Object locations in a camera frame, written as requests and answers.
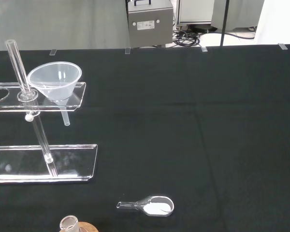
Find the black bench cloth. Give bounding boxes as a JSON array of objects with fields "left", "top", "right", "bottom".
[{"left": 0, "top": 43, "right": 290, "bottom": 232}]

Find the grey metal equipment box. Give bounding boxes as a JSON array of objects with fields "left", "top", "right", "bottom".
[{"left": 126, "top": 0, "right": 174, "bottom": 49}]

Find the white metal cabinet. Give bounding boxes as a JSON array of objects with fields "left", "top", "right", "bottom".
[{"left": 177, "top": 0, "right": 216, "bottom": 26}]

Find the black floor cable coil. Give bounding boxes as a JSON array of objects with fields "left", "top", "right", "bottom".
[{"left": 172, "top": 25, "right": 202, "bottom": 47}]

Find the brown cork ring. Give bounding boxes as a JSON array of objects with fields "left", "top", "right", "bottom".
[{"left": 59, "top": 220, "right": 100, "bottom": 232}]

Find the small round-bottom glass flask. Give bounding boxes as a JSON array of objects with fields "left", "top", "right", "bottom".
[{"left": 59, "top": 215, "right": 79, "bottom": 232}]

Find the black tripod pole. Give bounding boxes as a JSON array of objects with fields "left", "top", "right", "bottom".
[{"left": 219, "top": 0, "right": 231, "bottom": 47}]

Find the glass weighing funnel with powder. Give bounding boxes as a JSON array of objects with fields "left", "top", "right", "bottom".
[{"left": 116, "top": 195, "right": 175, "bottom": 217}]

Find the clear acrylic funnel stand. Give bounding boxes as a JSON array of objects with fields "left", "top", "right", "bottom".
[{"left": 0, "top": 39, "right": 98, "bottom": 186}]

